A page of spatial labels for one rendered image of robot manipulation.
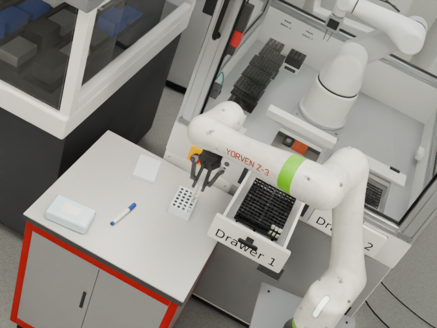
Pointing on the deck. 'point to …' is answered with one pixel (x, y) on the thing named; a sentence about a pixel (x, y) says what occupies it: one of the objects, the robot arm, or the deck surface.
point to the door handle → (220, 21)
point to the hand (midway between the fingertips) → (198, 189)
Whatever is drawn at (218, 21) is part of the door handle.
